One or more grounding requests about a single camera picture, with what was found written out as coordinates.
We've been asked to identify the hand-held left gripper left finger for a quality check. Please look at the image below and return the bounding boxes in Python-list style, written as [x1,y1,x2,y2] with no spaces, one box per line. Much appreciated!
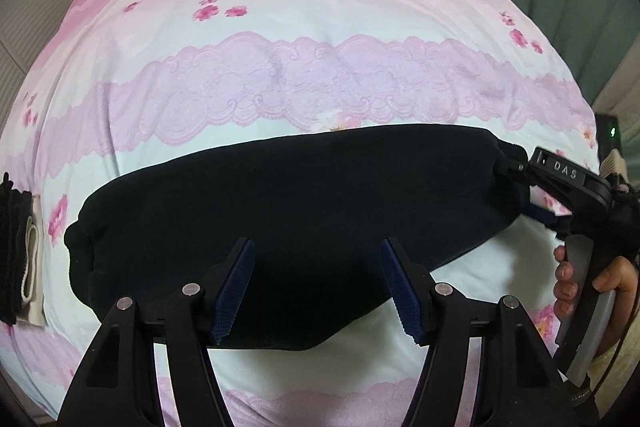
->
[57,237,256,427]

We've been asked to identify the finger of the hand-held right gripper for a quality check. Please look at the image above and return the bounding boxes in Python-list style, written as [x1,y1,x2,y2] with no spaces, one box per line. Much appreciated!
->
[520,199,568,234]
[492,152,540,182]

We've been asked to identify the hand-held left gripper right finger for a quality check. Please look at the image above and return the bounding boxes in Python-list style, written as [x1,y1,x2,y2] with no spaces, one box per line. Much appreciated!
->
[378,238,596,427]

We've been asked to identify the black pants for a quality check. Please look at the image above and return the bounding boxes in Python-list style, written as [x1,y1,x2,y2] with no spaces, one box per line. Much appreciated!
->
[63,123,532,353]

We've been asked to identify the person's right hand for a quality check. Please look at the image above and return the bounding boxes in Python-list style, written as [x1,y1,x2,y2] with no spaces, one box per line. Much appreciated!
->
[552,245,640,354]

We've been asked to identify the cream folded cloth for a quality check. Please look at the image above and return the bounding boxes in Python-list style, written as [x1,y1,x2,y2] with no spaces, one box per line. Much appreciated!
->
[15,194,49,329]

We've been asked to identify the pink floral blanket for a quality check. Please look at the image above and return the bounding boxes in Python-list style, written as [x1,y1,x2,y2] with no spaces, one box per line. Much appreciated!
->
[0,0,603,427]

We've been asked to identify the black folded cloth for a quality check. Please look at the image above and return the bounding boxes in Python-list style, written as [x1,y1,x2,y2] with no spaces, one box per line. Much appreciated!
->
[0,172,35,326]

